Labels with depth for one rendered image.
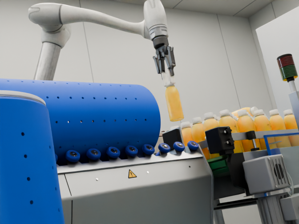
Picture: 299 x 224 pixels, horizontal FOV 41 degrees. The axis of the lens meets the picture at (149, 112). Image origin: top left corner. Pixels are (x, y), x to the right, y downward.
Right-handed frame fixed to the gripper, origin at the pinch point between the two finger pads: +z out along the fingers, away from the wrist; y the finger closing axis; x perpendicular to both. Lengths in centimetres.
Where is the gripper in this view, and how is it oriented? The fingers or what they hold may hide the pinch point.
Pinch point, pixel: (168, 78)
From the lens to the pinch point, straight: 194.0
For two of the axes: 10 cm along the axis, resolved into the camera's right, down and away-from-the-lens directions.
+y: 6.1, -2.9, -7.4
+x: 7.7, -0.1, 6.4
